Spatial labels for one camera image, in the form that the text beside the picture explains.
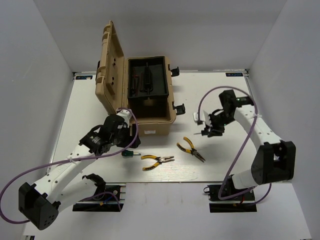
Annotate tan plastic toolbox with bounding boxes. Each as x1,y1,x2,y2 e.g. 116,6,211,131
95,21,186,137

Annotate green stubby screwdriver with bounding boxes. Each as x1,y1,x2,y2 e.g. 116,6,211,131
194,128,208,136
121,150,141,158

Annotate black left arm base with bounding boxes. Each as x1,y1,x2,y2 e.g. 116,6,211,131
72,183,126,213

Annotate yellow pliers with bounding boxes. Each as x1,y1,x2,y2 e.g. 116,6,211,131
140,154,175,172
176,137,206,163

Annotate yellow pliers right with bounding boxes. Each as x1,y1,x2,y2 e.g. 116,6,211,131
176,137,206,163

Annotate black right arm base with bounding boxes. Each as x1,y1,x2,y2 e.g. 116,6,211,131
202,183,258,213

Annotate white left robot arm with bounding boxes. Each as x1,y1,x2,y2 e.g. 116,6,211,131
18,109,137,230

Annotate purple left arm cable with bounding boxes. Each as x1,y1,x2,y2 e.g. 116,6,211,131
0,107,141,224

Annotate black toolbox inner tray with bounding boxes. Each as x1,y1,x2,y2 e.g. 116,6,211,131
127,56,169,100

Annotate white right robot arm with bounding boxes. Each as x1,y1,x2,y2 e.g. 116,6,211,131
193,87,296,201

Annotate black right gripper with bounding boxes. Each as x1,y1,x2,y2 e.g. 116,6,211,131
204,110,236,137

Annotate yellow pliers centre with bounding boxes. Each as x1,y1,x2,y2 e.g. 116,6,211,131
140,154,175,172

